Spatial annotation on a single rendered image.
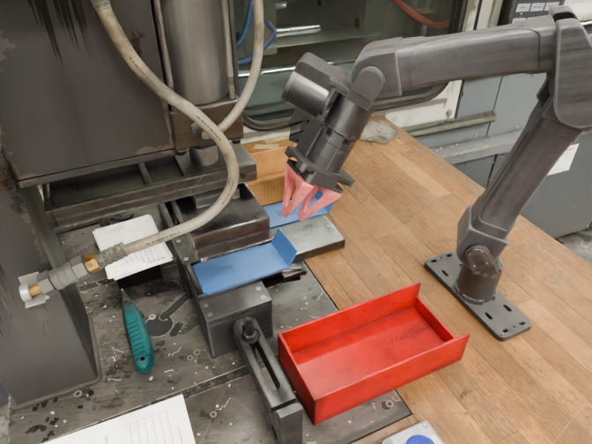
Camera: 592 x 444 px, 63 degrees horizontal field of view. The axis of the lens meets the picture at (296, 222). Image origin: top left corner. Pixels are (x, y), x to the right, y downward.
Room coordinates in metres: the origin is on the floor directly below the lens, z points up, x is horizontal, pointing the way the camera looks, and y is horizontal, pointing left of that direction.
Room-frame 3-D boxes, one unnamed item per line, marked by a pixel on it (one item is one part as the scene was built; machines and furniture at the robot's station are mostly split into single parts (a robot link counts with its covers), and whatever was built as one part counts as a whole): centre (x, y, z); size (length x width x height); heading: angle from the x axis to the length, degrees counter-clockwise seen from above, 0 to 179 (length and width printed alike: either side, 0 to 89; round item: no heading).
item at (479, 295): (0.59, -0.31, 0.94); 0.20 x 0.07 x 0.08; 25
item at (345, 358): (0.45, -0.11, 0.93); 0.25 x 0.12 x 0.06; 115
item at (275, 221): (0.80, 0.00, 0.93); 0.15 x 0.07 x 0.03; 114
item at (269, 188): (0.91, 0.06, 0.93); 0.25 x 0.13 x 0.08; 115
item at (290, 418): (0.34, 0.02, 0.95); 0.06 x 0.03 x 0.09; 25
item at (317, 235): (0.75, 0.01, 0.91); 0.17 x 0.16 x 0.02; 25
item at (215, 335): (0.56, 0.12, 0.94); 0.20 x 0.10 x 0.07; 25
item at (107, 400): (0.55, 0.21, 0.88); 0.65 x 0.50 x 0.03; 25
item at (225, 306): (0.56, 0.12, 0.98); 0.20 x 0.10 x 0.01; 25
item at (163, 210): (0.71, 0.23, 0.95); 0.15 x 0.03 x 0.10; 25
